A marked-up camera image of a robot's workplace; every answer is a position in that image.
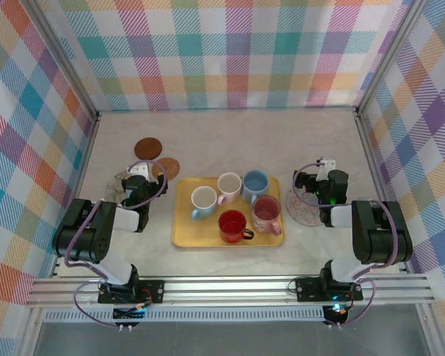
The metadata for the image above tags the tan cork coaster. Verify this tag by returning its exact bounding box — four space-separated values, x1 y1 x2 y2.
151 157 181 183

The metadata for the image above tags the green floral coaster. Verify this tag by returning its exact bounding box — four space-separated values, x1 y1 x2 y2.
104 170 131 203

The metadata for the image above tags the dark brown coaster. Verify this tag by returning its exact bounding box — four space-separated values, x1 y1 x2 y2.
134 137 163 160

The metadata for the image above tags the pink doodle coaster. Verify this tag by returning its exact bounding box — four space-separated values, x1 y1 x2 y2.
284 187 329 228

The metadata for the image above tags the pink floral mug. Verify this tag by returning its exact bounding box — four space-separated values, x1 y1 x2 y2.
251 195 284 237

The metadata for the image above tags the light blue cup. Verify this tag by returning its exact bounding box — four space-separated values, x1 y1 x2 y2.
190 185 219 222

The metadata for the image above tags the pale pink cup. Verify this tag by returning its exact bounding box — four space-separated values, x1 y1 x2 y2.
217 172 243 207

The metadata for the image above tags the blue mug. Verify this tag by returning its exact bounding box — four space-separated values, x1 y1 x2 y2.
241 169 271 205

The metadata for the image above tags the yellow tray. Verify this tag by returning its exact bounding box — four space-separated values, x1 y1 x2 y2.
171 176 286 248

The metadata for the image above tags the aluminium rear bar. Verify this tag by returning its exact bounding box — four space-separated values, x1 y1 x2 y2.
96 106 359 113

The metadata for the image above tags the black controller board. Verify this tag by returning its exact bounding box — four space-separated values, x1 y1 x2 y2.
113 306 148 323
321 303 352 327

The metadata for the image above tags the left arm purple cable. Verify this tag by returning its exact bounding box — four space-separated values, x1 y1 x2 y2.
65 159 170 329

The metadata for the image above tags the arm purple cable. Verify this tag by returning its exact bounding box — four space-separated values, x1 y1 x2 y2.
65 159 170 329
293 161 400 329

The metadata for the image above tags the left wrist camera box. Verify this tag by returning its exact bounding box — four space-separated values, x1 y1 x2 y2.
128 162 152 179

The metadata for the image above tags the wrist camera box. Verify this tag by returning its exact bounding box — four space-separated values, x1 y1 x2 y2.
128 162 152 179
316 157 337 182

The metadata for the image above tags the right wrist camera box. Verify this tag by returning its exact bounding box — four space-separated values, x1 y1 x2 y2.
316 157 337 182

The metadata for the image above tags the aluminium side rail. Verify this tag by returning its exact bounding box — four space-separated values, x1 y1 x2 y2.
354 113 411 275
50 113 102 279

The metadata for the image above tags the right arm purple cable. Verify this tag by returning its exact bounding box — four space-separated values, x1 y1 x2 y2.
293 161 400 329

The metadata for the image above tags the red mug black handle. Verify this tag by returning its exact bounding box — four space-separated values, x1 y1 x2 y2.
217 209 255 245

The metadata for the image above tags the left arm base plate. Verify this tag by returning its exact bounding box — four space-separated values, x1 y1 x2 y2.
97 280 165 305

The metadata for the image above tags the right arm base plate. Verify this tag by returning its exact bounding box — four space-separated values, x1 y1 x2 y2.
294 277 364 302

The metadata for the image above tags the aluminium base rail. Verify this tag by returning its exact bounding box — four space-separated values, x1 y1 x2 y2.
25 276 437 309

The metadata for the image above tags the aluminium corner post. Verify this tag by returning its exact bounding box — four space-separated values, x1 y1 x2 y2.
354 0 427 118
24 0 102 122

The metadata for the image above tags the white slotted cable duct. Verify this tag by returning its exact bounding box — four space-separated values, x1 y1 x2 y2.
42 309 329 324

